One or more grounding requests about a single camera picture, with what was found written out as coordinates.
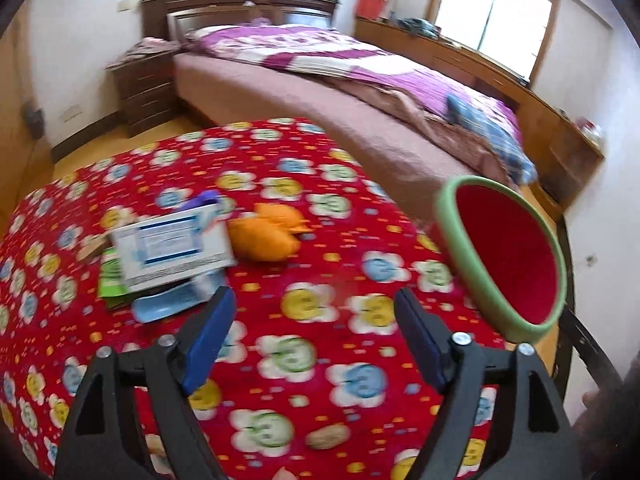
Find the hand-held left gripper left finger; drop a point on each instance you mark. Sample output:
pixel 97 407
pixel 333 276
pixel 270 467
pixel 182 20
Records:
pixel 210 340

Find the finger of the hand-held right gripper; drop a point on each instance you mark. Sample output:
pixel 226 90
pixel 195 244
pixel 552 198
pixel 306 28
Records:
pixel 590 350

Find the wooden window cabinet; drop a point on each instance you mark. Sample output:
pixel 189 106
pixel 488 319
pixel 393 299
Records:
pixel 500 85

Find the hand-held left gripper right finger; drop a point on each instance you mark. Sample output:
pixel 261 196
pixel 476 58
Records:
pixel 425 345

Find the glass jar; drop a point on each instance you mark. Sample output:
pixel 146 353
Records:
pixel 590 130

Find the light blue plastic wrapper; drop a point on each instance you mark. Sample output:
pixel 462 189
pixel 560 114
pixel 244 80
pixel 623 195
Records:
pixel 165 305

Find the dark wooden headboard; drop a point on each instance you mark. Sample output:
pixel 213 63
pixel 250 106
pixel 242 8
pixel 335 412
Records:
pixel 240 5

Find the orange knitted cloth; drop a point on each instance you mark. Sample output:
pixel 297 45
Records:
pixel 267 240

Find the blue purple wrapper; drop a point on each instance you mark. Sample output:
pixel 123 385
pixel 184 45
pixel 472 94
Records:
pixel 202 201

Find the dark blue clothes pile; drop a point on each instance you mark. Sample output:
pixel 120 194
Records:
pixel 415 25

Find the bed with pink mattress cover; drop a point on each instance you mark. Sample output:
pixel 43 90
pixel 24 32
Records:
pixel 300 100

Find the blue plaid cloth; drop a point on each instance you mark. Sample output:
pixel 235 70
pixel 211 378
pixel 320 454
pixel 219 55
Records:
pixel 490 130

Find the wooden framed window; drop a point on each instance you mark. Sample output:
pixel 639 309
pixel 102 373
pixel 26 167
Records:
pixel 495 10

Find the pink clothes pile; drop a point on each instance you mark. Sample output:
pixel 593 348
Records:
pixel 145 50

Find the white wall socket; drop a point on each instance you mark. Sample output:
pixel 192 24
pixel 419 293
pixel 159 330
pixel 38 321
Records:
pixel 70 112

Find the dark wooden nightstand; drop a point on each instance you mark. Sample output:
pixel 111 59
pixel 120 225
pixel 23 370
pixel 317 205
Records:
pixel 145 90

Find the black hanging bag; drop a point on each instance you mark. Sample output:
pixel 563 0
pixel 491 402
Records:
pixel 34 120

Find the green and white carton box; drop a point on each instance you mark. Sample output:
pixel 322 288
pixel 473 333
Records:
pixel 170 247

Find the red bowl with green rim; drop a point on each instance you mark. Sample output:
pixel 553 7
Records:
pixel 505 255

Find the wall light switch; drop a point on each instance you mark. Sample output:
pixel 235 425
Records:
pixel 125 6

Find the brown patterned small box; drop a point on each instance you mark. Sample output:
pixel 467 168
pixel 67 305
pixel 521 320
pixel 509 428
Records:
pixel 90 247

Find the person's right hand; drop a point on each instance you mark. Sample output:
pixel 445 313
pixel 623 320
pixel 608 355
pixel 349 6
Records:
pixel 595 415

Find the red smiley flower printed cloth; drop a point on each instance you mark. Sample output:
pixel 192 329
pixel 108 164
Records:
pixel 350 240

